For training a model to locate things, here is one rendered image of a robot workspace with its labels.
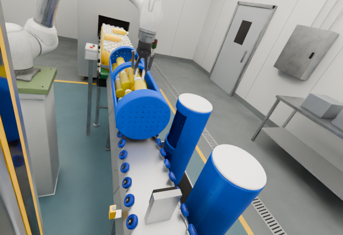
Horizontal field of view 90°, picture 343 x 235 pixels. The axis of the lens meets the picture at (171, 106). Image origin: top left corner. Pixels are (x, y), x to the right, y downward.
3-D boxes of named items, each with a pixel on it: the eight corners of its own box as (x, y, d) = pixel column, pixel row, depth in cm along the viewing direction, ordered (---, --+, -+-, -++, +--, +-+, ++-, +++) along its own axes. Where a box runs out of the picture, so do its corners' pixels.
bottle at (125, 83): (130, 92, 115) (127, 80, 129) (133, 82, 112) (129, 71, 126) (119, 89, 111) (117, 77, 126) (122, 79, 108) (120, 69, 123)
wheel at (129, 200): (132, 202, 62) (136, 203, 63) (130, 190, 65) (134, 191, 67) (123, 209, 62) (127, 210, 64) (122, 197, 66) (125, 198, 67)
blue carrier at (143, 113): (113, 141, 90) (117, 94, 76) (107, 74, 158) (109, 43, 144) (165, 138, 101) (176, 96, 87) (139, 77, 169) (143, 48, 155)
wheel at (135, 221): (136, 224, 56) (140, 225, 57) (133, 210, 59) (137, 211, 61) (125, 232, 57) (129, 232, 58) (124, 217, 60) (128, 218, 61)
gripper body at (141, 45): (139, 41, 89) (136, 58, 93) (154, 44, 92) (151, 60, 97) (137, 37, 94) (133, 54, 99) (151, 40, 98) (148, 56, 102)
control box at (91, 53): (84, 59, 160) (84, 48, 155) (86, 52, 176) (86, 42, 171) (96, 60, 164) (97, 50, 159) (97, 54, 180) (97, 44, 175)
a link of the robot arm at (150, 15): (156, 33, 86) (159, 30, 98) (164, -2, 79) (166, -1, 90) (135, 27, 85) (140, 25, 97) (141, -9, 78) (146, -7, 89)
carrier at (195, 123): (170, 160, 196) (148, 169, 178) (195, 93, 154) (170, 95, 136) (186, 180, 179) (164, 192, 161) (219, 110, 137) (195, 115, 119)
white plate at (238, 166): (275, 197, 75) (273, 199, 75) (257, 153, 99) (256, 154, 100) (214, 177, 75) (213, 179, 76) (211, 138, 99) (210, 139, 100)
